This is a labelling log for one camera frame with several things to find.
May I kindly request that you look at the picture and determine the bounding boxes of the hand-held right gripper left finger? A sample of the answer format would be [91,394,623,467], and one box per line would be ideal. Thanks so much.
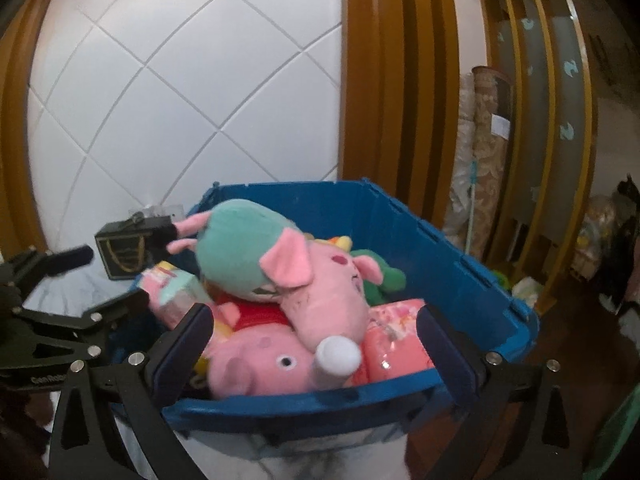
[47,303,236,480]

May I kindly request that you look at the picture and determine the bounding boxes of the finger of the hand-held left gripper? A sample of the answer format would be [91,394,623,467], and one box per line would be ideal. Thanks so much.
[62,289,152,358]
[30,244,96,278]

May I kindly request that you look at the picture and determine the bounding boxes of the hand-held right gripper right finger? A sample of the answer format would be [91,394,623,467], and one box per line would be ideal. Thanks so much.
[417,305,584,480]

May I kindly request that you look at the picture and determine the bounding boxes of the yellow duck plush green outfit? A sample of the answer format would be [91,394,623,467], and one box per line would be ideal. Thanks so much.
[327,235,407,306]

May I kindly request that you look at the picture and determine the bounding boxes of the pink pig plush teal dress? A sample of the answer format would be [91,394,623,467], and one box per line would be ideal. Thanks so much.
[165,199,388,391]

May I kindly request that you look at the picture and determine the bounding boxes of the blue plastic bin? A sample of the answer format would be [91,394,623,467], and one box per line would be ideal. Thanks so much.
[112,178,541,448]

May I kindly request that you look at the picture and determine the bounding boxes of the marble desktop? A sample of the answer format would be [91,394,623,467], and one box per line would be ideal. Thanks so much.
[20,260,416,480]

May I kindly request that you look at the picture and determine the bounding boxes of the pink tissue packet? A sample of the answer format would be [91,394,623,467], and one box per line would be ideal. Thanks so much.
[362,299,441,386]

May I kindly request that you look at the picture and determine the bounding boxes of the black gift bag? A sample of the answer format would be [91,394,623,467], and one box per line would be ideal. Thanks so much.
[95,214,177,281]

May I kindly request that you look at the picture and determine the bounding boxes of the pink and teal packet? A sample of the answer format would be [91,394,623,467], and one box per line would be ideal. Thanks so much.
[135,260,213,326]

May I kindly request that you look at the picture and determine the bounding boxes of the pink pig plush red dress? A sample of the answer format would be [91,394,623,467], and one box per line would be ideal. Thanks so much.
[200,300,371,401]

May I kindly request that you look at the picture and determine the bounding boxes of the green cloth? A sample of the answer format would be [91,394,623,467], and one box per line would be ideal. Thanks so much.
[582,390,640,480]

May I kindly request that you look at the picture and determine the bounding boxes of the black and white cloth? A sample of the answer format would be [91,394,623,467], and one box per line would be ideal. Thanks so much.
[597,175,640,316]

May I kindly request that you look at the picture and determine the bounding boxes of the rolled patterned carpets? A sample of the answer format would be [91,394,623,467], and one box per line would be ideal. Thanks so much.
[444,65,516,267]

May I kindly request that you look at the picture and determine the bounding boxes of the wooden slatted screen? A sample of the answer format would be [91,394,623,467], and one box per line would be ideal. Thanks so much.
[472,0,601,313]

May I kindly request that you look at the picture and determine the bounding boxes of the wooden door frame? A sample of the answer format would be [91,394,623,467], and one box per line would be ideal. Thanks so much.
[341,0,462,228]
[0,0,53,261]

